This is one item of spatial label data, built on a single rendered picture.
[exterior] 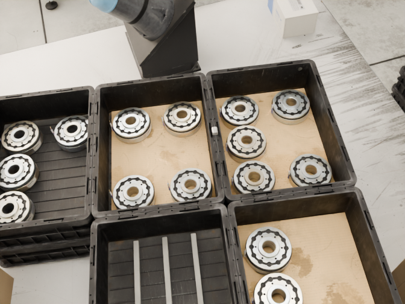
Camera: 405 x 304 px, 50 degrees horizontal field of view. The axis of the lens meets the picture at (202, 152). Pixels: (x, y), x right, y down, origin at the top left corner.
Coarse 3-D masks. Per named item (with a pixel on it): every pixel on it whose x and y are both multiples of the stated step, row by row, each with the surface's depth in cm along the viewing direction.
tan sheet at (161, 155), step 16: (112, 112) 126; (160, 112) 125; (160, 128) 122; (112, 144) 119; (128, 144) 119; (144, 144) 119; (160, 144) 119; (176, 144) 118; (192, 144) 118; (112, 160) 116; (128, 160) 116; (144, 160) 116; (160, 160) 116; (176, 160) 115; (192, 160) 115; (208, 160) 115; (112, 176) 114; (144, 176) 113; (160, 176) 113; (112, 192) 111; (160, 192) 110; (112, 208) 109
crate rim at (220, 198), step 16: (144, 80) 118; (160, 80) 118; (96, 96) 116; (208, 96) 114; (96, 112) 113; (208, 112) 111; (96, 128) 110; (208, 128) 108; (96, 144) 109; (96, 160) 105; (96, 176) 102; (96, 192) 100; (224, 192) 98; (96, 208) 98; (128, 208) 97; (144, 208) 97; (160, 208) 97
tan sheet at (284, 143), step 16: (256, 96) 126; (272, 96) 126; (240, 112) 123; (224, 128) 120; (272, 128) 120; (288, 128) 119; (304, 128) 119; (224, 144) 118; (272, 144) 117; (288, 144) 116; (304, 144) 116; (320, 144) 116; (272, 160) 114; (288, 160) 114
